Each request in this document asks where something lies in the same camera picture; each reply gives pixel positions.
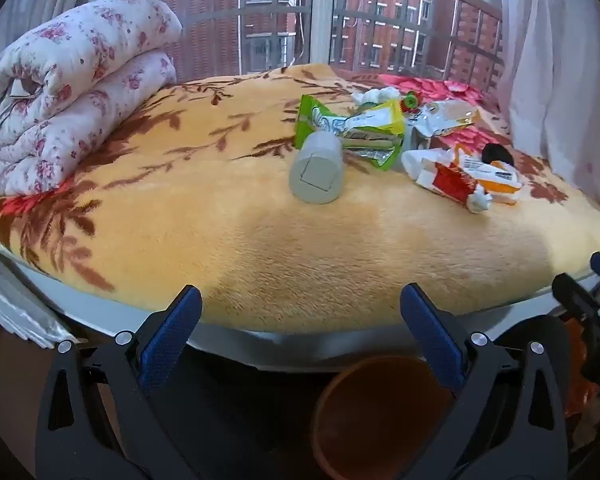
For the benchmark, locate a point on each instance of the white window frame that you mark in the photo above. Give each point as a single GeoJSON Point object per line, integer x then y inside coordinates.
{"type": "Point", "coordinates": [320, 15]}

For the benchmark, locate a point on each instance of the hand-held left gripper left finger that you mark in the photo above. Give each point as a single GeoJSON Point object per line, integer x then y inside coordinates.
{"type": "Point", "coordinates": [172, 335]}

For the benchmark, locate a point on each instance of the small green red cap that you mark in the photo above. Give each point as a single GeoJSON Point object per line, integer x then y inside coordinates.
{"type": "Point", "coordinates": [410, 102]}

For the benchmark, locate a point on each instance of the stack of white sheets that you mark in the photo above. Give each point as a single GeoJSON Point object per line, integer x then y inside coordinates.
{"type": "Point", "coordinates": [15, 305]}

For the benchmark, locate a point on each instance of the white tan packet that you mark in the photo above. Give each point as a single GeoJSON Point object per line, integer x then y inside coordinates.
{"type": "Point", "coordinates": [445, 115]}

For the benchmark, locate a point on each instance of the yellow floral plush blanket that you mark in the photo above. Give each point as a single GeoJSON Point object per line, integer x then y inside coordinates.
{"type": "Point", "coordinates": [205, 220]}

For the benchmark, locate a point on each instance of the green white snack wrapper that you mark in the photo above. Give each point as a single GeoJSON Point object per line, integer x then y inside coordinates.
{"type": "Point", "coordinates": [310, 110]}

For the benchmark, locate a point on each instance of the white tissue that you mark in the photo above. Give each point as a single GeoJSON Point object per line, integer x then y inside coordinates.
{"type": "Point", "coordinates": [380, 94]}

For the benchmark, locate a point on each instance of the white sheer curtain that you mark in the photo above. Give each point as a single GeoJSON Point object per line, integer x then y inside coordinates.
{"type": "Point", "coordinates": [555, 85]}

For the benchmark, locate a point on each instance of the orange plastic bag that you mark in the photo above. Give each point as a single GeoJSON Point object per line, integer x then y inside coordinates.
{"type": "Point", "coordinates": [575, 375]}

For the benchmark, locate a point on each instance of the white bed platform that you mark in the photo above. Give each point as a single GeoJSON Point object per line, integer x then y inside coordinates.
{"type": "Point", "coordinates": [260, 345]}

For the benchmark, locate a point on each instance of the brown plastic bin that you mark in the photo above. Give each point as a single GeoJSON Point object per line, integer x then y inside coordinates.
{"type": "Point", "coordinates": [375, 420]}

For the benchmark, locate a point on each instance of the orange white carton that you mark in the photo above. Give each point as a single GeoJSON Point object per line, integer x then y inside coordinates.
{"type": "Point", "coordinates": [497, 176]}

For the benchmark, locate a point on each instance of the yellow green snack wrapper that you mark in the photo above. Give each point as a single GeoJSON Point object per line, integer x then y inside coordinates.
{"type": "Point", "coordinates": [380, 116]}

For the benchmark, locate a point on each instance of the grey cylinder roll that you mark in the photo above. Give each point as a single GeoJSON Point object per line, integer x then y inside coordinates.
{"type": "Point", "coordinates": [317, 175]}

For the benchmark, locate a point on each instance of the pink floral folded quilt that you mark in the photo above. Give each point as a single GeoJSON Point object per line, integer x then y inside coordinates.
{"type": "Point", "coordinates": [55, 110]}

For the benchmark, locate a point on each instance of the black foam roll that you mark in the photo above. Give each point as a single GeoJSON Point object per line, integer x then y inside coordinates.
{"type": "Point", "coordinates": [492, 152]}

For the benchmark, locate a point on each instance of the red brick building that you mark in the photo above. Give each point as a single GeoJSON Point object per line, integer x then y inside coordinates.
{"type": "Point", "coordinates": [380, 20]}

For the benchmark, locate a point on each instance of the red white toothpaste tube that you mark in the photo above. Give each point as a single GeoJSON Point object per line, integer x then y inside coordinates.
{"type": "Point", "coordinates": [450, 180]}

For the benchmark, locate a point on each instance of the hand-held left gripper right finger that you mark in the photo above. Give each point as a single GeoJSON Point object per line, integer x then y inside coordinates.
{"type": "Point", "coordinates": [432, 335]}

